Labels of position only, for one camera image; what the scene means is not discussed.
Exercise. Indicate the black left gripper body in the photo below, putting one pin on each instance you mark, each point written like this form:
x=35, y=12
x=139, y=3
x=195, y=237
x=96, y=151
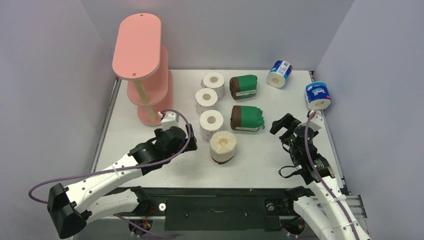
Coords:
x=186, y=141

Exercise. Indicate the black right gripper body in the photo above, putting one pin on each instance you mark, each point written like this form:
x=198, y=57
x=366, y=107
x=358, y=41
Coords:
x=288, y=125

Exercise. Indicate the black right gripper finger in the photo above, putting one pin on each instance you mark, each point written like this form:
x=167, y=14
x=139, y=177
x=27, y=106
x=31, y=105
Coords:
x=290, y=125
x=277, y=125

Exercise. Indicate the white dotted toilet roll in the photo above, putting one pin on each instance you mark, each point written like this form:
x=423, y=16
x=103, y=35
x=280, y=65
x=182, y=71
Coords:
x=216, y=82
x=210, y=122
x=205, y=99

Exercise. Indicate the cream brown paper roll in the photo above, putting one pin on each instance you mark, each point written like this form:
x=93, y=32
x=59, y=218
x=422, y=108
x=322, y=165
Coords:
x=222, y=146

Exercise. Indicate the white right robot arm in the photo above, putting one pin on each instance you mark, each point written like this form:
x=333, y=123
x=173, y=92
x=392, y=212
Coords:
x=321, y=202

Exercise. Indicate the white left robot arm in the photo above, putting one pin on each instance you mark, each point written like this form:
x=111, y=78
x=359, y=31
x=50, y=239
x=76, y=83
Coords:
x=73, y=206

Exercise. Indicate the pink three-tier wooden shelf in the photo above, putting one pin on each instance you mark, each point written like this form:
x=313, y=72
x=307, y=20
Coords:
x=140, y=59

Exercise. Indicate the green brown wrapped roll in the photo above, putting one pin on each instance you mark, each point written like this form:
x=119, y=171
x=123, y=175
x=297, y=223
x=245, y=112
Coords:
x=246, y=118
x=244, y=86

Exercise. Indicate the blue Tempo packaged roll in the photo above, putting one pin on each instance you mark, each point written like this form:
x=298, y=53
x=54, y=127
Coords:
x=317, y=96

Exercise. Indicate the blue white packaged roll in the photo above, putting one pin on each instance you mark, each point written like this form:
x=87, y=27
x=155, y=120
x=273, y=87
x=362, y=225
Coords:
x=279, y=74

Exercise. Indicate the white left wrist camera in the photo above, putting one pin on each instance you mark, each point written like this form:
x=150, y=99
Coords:
x=168, y=120

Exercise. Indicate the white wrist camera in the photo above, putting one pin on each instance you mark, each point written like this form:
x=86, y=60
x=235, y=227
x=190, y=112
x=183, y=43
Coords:
x=168, y=120
x=317, y=121

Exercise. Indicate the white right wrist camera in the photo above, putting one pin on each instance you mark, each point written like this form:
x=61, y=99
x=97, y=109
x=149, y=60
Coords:
x=317, y=121

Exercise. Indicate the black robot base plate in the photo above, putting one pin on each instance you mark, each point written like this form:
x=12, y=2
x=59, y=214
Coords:
x=216, y=209

